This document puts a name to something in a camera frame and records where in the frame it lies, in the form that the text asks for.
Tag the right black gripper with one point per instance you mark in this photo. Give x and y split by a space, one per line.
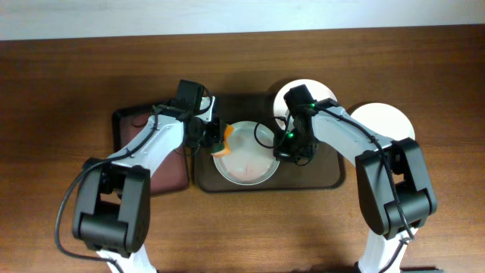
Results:
282 152

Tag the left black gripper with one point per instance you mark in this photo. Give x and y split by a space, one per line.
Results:
217 126

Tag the orange green scrub sponge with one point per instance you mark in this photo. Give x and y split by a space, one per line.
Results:
222 148

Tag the grey-white plate with sauce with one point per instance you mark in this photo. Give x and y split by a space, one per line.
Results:
248 163

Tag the white plate front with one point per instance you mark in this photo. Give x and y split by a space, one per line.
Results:
385 120

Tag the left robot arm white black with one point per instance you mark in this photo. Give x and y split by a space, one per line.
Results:
112 211

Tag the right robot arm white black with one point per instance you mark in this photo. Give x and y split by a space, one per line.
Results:
395 192

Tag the large dark brown tray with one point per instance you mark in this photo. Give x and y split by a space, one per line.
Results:
325 172

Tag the small reddish brown tray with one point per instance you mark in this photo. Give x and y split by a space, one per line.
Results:
173 174

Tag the white plate small red stain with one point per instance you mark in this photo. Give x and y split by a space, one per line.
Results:
317 90

